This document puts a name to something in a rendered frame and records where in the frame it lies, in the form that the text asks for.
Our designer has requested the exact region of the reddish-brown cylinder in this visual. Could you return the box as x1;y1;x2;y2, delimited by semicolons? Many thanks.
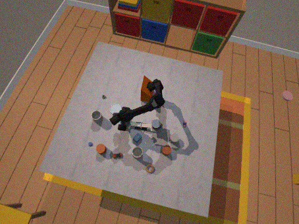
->
96;144;106;154
161;145;172;156

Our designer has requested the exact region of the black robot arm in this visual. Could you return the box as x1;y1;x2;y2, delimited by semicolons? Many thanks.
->
109;79;165;126

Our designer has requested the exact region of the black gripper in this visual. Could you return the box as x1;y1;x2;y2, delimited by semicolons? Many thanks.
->
118;123;126;131

